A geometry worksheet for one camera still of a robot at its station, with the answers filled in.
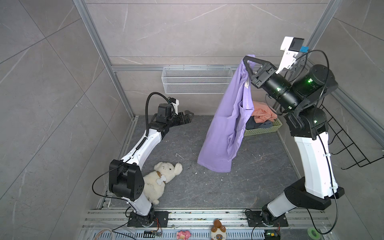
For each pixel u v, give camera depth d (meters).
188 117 0.76
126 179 0.45
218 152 0.66
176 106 0.75
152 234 0.71
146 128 0.57
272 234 0.70
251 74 0.43
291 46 0.37
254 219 0.73
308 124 0.36
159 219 0.73
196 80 0.95
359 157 0.60
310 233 0.70
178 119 0.73
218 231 0.68
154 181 0.78
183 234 0.67
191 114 0.78
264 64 0.40
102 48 0.82
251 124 1.12
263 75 0.38
